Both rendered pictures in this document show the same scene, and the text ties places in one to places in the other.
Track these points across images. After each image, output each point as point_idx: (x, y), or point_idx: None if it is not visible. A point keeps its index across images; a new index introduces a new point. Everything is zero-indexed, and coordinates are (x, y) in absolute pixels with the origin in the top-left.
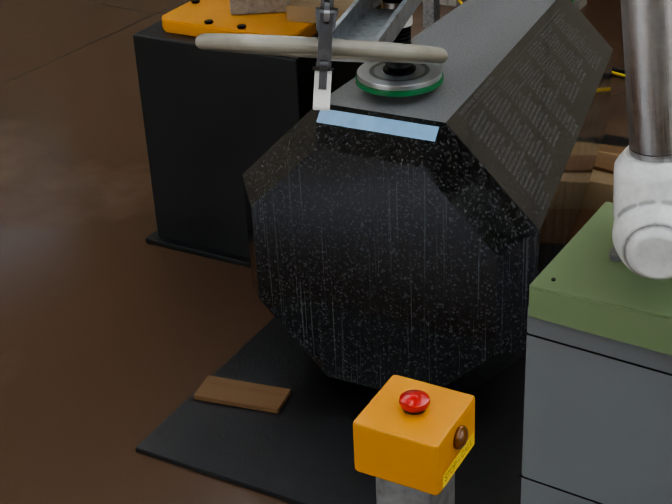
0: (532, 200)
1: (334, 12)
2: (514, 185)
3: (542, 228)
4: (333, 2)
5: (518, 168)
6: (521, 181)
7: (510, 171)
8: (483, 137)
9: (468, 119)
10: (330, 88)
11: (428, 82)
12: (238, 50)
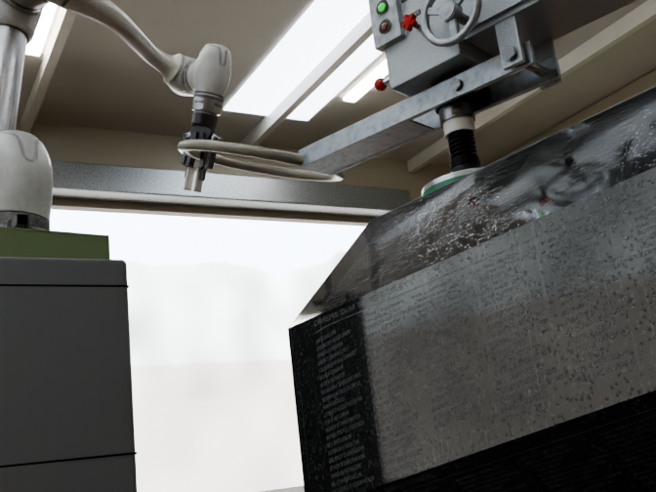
0: (323, 301)
1: (183, 134)
2: (332, 283)
3: (299, 331)
4: (191, 129)
5: (358, 268)
6: (342, 281)
7: (348, 269)
8: (376, 235)
9: (389, 219)
10: (185, 177)
11: (424, 187)
12: (330, 179)
